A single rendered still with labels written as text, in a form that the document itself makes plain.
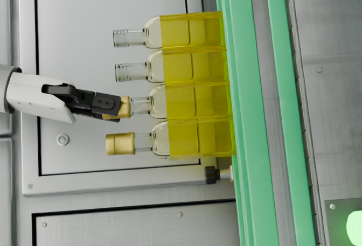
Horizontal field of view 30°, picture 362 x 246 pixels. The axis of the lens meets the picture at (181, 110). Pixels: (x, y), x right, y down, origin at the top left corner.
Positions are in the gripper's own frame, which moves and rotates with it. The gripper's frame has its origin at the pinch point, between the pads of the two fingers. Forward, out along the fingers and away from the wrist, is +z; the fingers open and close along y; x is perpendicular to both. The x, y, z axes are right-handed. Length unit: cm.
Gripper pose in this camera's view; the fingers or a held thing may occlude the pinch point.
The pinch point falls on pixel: (108, 107)
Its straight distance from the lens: 107.2
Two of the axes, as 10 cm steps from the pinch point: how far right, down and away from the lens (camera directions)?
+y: 0.2, -2.4, -9.7
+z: 9.8, 1.8, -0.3
